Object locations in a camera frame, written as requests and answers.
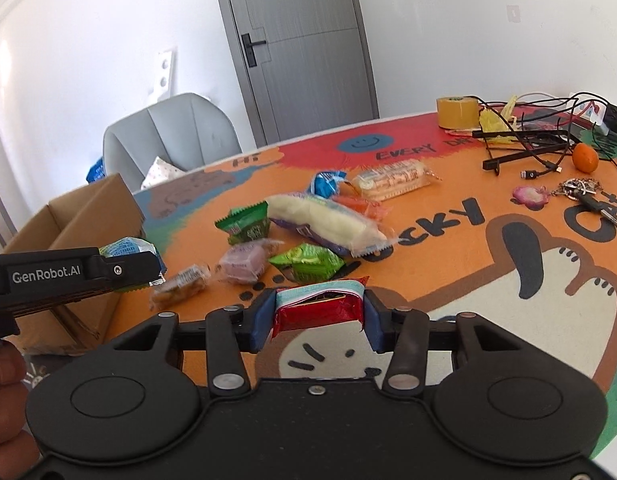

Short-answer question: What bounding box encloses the brown cardboard box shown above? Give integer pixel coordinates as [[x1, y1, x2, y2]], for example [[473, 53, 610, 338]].
[[1, 172, 147, 357]]

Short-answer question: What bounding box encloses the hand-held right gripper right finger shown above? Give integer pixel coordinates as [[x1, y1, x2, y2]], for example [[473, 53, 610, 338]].
[[362, 289, 528, 394]]

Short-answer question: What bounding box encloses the bunch of keys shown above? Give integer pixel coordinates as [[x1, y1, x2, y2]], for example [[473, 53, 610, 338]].
[[553, 177, 617, 234]]

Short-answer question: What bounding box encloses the grey chair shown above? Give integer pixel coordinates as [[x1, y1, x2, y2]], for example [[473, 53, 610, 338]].
[[102, 92, 243, 194]]

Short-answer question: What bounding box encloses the light green snack packet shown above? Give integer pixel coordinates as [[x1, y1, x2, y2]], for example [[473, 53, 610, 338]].
[[268, 242, 345, 285]]

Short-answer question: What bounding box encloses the white dotted pillow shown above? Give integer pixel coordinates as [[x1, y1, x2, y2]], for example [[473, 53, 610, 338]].
[[141, 156, 185, 191]]

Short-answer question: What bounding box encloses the yellow tape roll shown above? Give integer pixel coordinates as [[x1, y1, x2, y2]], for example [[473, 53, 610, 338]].
[[437, 95, 482, 131]]

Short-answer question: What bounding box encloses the black bar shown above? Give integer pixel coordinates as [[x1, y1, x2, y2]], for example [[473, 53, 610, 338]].
[[472, 127, 572, 139], [482, 141, 575, 172]]

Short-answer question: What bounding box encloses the person's left hand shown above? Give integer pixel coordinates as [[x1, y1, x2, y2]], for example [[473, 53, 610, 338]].
[[0, 339, 42, 480]]

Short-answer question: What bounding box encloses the pink snack packet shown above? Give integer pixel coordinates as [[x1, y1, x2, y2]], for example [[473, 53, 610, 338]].
[[217, 239, 285, 284]]

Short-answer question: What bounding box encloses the grey door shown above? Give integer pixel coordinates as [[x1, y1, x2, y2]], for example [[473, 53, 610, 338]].
[[210, 0, 380, 149]]

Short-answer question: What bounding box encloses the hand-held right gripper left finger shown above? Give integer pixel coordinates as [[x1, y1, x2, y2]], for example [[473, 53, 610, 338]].
[[102, 290, 280, 395]]

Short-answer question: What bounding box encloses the black door handle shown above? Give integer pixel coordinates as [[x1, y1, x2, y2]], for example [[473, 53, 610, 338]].
[[241, 33, 267, 68]]

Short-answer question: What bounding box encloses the red snack packet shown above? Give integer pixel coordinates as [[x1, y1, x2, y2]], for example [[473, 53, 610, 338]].
[[270, 276, 370, 339]]

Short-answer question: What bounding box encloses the beige cracker packet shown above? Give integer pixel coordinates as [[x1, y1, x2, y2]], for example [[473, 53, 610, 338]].
[[349, 159, 435, 202]]

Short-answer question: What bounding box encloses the pink keychain charm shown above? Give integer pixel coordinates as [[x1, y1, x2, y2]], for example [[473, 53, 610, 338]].
[[512, 185, 550, 210]]

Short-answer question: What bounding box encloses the blue green snack packet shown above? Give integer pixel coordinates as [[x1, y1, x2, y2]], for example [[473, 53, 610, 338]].
[[99, 237, 167, 292]]

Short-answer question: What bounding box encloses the colourful cartoon table mat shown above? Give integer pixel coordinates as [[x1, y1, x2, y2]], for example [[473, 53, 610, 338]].
[[133, 110, 617, 457]]

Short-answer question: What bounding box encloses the white wall socket panel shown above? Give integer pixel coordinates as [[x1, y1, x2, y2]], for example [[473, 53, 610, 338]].
[[151, 47, 177, 99]]

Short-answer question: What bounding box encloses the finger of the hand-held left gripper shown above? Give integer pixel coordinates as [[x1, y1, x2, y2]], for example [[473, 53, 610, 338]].
[[99, 251, 162, 293]]

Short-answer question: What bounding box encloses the yellow plastic bag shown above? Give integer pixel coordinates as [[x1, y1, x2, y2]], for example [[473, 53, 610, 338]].
[[478, 95, 519, 144]]

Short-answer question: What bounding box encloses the long white bread packet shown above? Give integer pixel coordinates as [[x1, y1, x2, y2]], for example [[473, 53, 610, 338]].
[[266, 194, 396, 258]]

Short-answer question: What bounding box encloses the orange tangerine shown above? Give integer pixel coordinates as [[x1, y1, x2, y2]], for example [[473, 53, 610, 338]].
[[572, 143, 600, 171]]

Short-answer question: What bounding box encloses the clear brown nut snack packet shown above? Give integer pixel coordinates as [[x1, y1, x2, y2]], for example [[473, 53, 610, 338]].
[[149, 263, 212, 310]]

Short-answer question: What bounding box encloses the blue printed bag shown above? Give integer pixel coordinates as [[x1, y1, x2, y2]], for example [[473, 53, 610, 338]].
[[85, 157, 107, 184]]

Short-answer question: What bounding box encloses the white power strip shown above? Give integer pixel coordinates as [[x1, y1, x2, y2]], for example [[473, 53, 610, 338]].
[[573, 100, 607, 126]]

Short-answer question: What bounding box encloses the dark green snack packet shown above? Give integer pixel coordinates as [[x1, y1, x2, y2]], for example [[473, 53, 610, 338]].
[[215, 201, 270, 246]]

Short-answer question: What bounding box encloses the orange snack packet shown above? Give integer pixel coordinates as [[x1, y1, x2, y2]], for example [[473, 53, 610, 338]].
[[333, 195, 389, 221]]

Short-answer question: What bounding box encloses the blue silver snack packet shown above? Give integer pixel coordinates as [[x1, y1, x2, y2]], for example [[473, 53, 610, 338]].
[[308, 170, 350, 200]]

